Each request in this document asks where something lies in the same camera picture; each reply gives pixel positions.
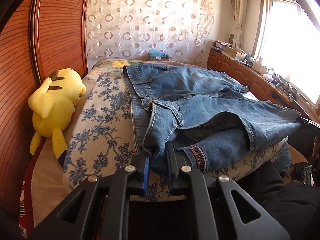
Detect wooden louvered wardrobe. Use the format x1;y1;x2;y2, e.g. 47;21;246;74
1;0;88;219

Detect yellow Pikachu plush toy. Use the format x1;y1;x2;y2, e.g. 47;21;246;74
28;68;86;159

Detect cardboard box with teal cloth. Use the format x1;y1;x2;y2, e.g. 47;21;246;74
148;49;171;61

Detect wooden side cabinet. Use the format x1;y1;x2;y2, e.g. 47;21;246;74
207;49;319;123

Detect cardboard box on cabinet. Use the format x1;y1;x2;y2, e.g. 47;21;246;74
223;47;246;61

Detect colourful floral bed sheet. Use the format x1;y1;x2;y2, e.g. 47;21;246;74
92;59;201;68

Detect blue denim jeans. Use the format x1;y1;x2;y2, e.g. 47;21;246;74
123;63;300;174

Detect circle patterned sheer curtain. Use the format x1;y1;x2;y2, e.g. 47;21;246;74
86;0;214;64

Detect blue floral white quilt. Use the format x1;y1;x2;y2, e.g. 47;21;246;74
63;67;292;202

